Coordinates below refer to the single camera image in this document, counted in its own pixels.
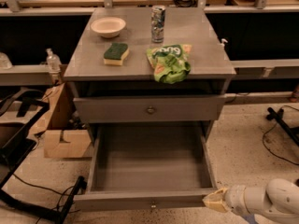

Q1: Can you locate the grey wooden drawer cabinet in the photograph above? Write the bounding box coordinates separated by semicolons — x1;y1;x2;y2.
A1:
64;7;235;137

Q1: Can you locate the green yellow sponge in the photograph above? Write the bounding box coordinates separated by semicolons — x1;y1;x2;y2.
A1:
104;43;129;66

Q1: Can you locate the grey drawer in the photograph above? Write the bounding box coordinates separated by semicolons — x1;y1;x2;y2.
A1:
74;95;225;123
75;122;216;211

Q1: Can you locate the white bowl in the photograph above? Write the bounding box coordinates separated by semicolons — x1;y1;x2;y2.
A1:
91;17;126;38

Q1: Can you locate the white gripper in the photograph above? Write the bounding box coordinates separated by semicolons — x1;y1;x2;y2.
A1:
204;185;247;216

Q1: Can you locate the clear sanitizer bottle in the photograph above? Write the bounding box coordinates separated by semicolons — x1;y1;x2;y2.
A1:
46;49;62;72

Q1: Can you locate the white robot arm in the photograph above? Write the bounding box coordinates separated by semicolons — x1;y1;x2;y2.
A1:
203;178;299;224

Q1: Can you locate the black metal stand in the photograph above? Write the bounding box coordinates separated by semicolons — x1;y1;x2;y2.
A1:
0;89;87;224

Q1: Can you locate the black stand leg right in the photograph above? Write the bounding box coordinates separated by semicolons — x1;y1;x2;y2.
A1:
266;107;299;146

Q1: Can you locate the black floor cable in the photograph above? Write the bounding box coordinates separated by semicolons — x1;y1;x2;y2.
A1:
12;171;90;224
261;105;299;167

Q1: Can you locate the grey top drawer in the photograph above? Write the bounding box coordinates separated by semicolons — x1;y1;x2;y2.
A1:
74;95;225;123

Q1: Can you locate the green chip bag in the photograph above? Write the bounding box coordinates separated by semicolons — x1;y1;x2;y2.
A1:
147;44;192;84

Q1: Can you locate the tall drink can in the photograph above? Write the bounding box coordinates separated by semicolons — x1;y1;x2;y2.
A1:
151;6;165;43

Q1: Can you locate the blue floor tape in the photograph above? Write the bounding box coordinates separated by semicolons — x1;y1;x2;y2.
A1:
243;215;259;224

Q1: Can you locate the small white pump bottle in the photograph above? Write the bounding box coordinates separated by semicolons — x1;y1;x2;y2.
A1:
221;38;228;49

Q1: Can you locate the cardboard box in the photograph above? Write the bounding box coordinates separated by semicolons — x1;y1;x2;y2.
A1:
30;81;93;159

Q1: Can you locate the black floor cable right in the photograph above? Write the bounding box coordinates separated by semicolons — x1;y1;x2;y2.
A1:
261;105;299;167

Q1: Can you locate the black floor cable left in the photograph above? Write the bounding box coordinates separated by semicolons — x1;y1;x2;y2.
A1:
12;171;90;224

